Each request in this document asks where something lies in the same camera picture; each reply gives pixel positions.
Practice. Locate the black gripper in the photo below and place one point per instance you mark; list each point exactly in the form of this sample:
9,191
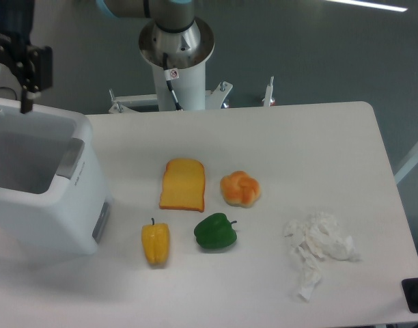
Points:
35,64

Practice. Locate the white trash can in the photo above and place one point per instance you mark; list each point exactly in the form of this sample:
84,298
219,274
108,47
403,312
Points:
53,192

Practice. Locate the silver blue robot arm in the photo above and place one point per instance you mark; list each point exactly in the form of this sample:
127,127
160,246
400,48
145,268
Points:
175,42

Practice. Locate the toast bread slice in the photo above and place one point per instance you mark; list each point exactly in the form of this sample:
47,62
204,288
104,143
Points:
183,185

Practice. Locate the yellow bell pepper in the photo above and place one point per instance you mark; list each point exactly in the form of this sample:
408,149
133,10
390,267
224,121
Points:
155,239

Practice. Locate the knotted bread roll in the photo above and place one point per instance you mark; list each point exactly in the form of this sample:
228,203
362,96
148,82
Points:
240,189

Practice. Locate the green bell pepper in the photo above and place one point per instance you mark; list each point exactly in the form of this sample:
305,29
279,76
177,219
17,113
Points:
215,232

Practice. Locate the crumpled white tissue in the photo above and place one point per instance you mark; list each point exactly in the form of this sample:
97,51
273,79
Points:
315,239

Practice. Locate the black device at edge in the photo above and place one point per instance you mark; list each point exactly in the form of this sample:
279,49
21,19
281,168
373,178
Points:
410,288

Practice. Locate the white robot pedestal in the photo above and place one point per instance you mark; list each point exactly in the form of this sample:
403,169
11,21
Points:
176,90

